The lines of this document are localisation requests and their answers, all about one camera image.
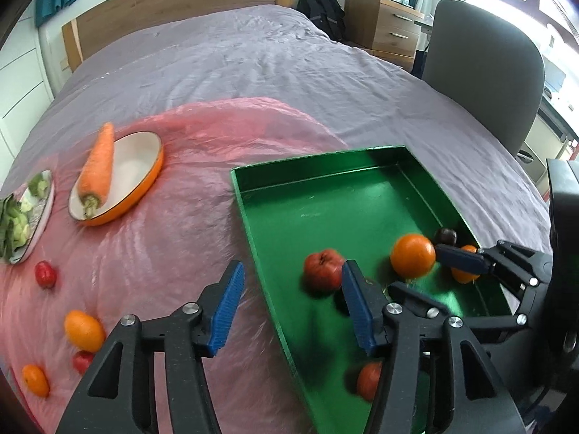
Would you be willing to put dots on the black backpack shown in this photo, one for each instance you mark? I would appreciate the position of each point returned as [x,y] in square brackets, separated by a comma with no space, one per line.
[327,15]

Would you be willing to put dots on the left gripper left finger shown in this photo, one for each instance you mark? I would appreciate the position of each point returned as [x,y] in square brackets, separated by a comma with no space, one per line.
[218,303]

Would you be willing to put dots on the green metal tray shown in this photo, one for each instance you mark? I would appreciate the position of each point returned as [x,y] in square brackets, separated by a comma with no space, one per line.
[358,203]

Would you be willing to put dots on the large orange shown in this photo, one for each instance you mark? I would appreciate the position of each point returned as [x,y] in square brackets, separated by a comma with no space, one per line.
[413,256]

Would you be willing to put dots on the bok choy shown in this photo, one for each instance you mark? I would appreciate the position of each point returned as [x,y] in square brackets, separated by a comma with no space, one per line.
[14,228]

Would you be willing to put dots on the orange rimmed white plate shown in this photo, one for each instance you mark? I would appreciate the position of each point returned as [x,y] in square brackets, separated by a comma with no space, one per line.
[138,158]

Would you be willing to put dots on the small orange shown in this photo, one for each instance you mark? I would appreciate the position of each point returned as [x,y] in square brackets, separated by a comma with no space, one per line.
[36,380]

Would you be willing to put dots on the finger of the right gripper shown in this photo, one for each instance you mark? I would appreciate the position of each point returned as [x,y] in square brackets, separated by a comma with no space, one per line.
[471,262]
[515,265]

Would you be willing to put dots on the patterned white plate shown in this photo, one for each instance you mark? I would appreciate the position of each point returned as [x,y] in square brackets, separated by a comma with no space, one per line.
[38,211]

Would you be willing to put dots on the grey bed cover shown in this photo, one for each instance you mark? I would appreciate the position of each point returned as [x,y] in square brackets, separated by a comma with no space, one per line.
[276,52]

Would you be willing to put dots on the wooden drawer cabinet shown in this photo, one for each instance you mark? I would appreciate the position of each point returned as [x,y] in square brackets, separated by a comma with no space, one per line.
[385,29]

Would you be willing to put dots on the wooden headboard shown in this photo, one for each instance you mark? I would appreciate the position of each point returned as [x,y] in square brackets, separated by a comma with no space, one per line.
[111,20]

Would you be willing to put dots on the carrot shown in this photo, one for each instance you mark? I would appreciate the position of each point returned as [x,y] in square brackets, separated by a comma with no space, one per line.
[95,179]

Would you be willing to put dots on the grey office chair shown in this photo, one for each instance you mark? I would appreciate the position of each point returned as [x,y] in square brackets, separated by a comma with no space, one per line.
[489,67]

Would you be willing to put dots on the white wardrobe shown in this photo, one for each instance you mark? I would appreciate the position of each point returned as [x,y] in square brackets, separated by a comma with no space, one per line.
[24,89]

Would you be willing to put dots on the small dark plum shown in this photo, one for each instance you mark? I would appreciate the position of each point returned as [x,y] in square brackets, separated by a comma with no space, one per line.
[446,236]

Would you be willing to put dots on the small green vegetable piece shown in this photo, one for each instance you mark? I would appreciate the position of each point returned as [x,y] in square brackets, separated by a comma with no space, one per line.
[38,186]

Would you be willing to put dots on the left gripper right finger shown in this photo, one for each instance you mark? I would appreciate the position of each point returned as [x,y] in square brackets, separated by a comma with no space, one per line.
[365,301]

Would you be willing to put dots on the pink plastic sheet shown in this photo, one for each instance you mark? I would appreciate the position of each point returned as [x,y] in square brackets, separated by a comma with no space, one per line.
[156,257]

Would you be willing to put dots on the red apple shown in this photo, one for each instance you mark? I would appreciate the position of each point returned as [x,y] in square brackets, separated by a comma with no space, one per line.
[45,275]
[81,361]
[323,271]

